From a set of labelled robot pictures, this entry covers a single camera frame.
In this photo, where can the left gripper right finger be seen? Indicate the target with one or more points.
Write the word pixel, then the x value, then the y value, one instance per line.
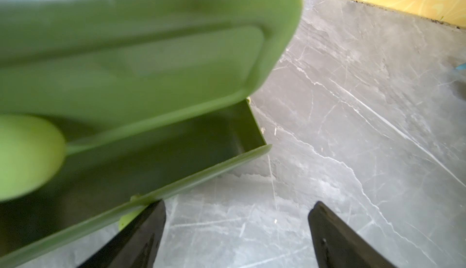
pixel 336 245

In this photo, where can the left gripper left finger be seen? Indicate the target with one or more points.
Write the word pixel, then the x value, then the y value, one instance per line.
pixel 136 246

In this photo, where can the light blue garden fork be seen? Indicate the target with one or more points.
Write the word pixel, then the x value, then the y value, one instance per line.
pixel 461 67

